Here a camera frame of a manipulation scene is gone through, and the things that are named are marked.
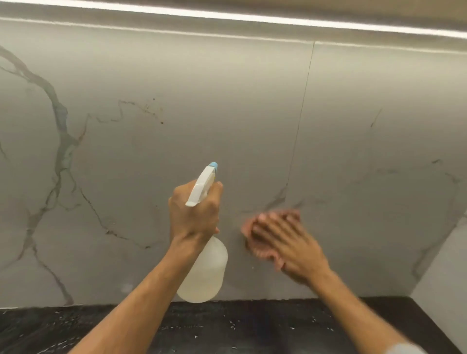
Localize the under-cabinet light strip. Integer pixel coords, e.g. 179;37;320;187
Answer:
0;0;467;39

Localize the person's left forearm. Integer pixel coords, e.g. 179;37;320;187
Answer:
69;233;208;354

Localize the person's right forearm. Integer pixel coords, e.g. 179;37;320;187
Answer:
305;268;429;354

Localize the pink cleaning cloth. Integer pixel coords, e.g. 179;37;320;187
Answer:
241;209;302;271

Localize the person's right hand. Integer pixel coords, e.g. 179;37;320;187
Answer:
251;213;331;286

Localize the person's left hand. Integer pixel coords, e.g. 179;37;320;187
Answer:
168;180;224;246

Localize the white spray bottle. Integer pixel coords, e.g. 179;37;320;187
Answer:
177;162;228;304

